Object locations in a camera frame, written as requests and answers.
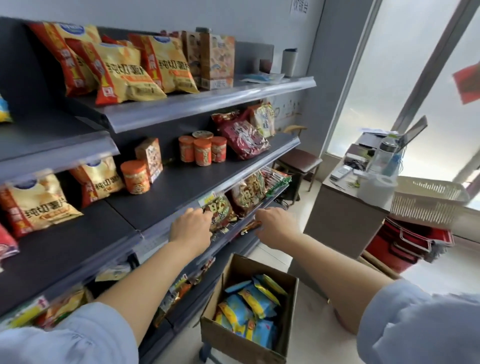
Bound yellow potato chip bag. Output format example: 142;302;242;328
65;37;167;106
27;22;102;98
0;173;84;239
127;33;200;95
69;155;125;209

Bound white handheld device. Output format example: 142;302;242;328
329;164;353;181

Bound stack of red shopping baskets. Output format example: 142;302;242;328
365;217;455;275

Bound red paper window decoration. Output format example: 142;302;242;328
452;61;480;105

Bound person's right forearm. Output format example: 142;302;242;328
277;233;394;335

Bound clear plastic water bottle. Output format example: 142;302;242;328
369;134;399;177

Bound white plastic basket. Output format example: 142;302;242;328
389;175;472;230

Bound wooden chair with brown seat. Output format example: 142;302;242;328
271;125;323;205

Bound grey tumbler cup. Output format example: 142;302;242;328
281;48;299;78

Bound pile of blue yellow packets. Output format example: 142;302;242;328
214;274;289;350

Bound person's right hand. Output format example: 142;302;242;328
254;207;301;251

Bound orange printed drink carton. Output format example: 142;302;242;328
179;31;203;88
198;31;236;91

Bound green and red snack packets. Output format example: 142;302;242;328
260;167;292;200

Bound red snack packet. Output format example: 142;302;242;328
0;223;20;263

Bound clear plastic bag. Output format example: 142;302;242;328
240;72;286;84

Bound large orange snack can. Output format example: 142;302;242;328
120;160;151;195

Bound brown cardboard box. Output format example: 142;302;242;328
200;253;299;364

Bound grey counter desk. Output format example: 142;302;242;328
288;157;399;299

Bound small orange printed box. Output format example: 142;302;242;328
134;137;164;184

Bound red patterned snack bag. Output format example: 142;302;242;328
211;110;241;127

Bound person's left hand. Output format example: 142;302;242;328
169;207;214;257

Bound orange brown snack packet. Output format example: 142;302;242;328
239;219;263;236

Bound dark grey metal shelf rack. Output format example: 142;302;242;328
0;16;317;364

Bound dark red snack bag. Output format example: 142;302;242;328
219;119;271;161

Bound light blue shirt sleeve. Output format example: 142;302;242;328
0;302;140;364
356;278;480;364

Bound row of colourful snack packets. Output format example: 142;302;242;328
0;257;217;332

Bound person's left forearm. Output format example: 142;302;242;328
94;240;199;344

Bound beige snack bag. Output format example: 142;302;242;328
249;102;277;139

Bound grey receipt printer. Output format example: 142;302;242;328
344;131;380;166

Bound white toilet paper roll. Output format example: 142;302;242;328
356;173;398;208

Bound blue and yellow snack packet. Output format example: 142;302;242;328
0;94;14;124

